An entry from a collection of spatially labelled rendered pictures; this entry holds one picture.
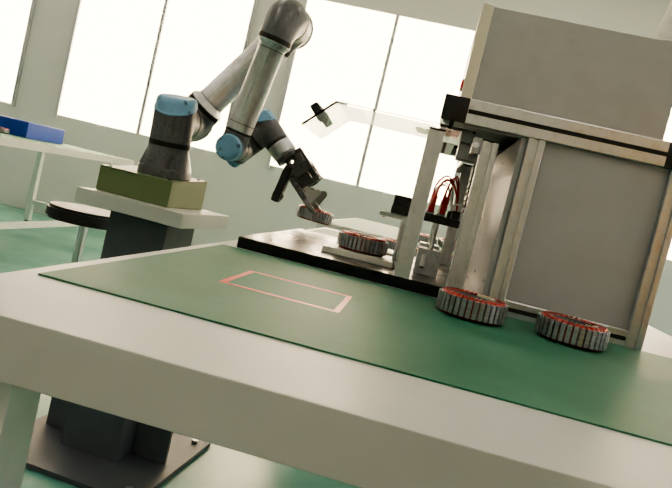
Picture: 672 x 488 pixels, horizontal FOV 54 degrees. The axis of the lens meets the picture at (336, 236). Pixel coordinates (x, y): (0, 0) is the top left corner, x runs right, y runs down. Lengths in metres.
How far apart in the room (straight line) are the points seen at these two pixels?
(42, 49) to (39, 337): 6.88
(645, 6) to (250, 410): 6.36
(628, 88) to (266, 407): 1.07
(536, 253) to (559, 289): 0.08
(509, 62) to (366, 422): 1.00
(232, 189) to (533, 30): 5.24
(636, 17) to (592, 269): 5.47
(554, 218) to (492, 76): 0.31
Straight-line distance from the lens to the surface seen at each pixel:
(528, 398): 0.66
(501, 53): 1.37
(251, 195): 6.37
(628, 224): 1.28
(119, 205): 1.85
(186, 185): 1.92
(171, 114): 1.90
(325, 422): 0.48
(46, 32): 7.40
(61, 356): 0.54
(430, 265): 1.40
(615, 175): 1.28
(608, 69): 1.40
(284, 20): 1.89
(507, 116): 1.24
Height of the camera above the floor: 0.90
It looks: 4 degrees down
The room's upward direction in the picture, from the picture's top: 13 degrees clockwise
